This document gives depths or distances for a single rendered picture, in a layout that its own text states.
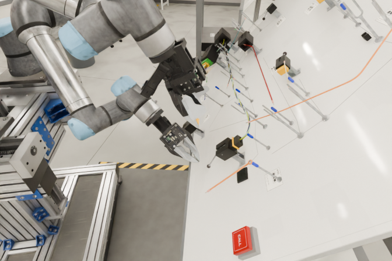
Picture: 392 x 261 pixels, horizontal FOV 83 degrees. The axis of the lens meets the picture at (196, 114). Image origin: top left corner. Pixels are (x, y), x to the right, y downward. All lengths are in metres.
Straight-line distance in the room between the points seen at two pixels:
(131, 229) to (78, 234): 0.36
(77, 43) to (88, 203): 1.46
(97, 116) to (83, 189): 1.22
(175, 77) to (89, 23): 0.19
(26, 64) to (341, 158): 1.25
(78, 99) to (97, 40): 0.32
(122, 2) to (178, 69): 0.17
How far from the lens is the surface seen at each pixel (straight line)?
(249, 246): 0.57
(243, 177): 0.69
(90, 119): 0.75
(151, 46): 0.47
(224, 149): 0.67
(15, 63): 1.31
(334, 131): 0.59
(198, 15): 1.44
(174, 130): 0.67
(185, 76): 0.49
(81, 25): 0.49
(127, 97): 0.70
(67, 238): 1.76
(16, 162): 0.91
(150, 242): 1.81
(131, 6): 0.45
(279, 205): 0.59
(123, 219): 1.93
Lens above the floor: 1.66
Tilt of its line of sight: 38 degrees down
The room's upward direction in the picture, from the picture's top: straight up
